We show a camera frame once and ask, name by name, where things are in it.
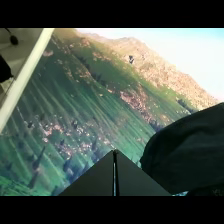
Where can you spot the silver frame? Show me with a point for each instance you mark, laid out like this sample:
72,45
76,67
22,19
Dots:
25,71

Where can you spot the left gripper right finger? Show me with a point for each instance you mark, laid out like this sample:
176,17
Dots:
138,181

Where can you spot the dark garment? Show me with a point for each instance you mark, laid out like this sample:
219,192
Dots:
190,150

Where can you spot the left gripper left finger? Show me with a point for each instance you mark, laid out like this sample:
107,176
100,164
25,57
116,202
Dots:
98,180

